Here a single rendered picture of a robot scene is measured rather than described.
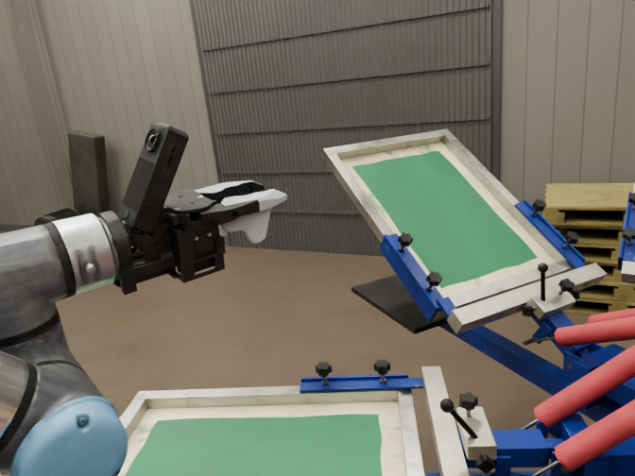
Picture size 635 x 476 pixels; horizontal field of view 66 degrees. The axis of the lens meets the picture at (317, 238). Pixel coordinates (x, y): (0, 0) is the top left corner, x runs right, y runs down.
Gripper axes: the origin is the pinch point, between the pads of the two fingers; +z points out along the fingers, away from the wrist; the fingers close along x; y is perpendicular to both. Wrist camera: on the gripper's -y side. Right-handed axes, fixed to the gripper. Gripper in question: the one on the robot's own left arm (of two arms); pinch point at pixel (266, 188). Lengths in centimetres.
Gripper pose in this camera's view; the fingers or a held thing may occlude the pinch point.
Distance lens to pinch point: 62.4
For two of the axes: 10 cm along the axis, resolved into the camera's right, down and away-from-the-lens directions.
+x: 6.5, 3.0, -7.0
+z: 7.6, -2.6, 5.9
